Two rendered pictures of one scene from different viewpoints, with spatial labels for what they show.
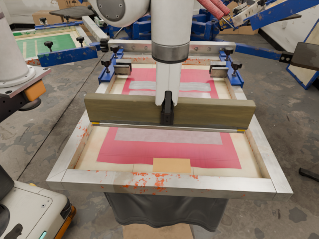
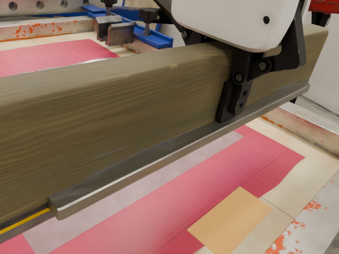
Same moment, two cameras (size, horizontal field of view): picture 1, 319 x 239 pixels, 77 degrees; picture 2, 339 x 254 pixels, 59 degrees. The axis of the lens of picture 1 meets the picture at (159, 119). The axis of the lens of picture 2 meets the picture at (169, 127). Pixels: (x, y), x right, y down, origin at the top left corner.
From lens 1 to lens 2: 0.40 m
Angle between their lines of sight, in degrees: 42
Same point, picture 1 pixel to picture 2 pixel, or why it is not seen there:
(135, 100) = (174, 64)
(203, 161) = (259, 177)
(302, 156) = not seen: hidden behind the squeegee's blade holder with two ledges
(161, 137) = (147, 178)
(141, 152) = (148, 237)
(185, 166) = (251, 203)
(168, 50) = not seen: outside the picture
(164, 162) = (216, 224)
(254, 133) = not seen: hidden behind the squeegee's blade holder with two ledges
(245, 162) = (296, 146)
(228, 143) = (247, 131)
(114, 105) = (111, 104)
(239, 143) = (258, 125)
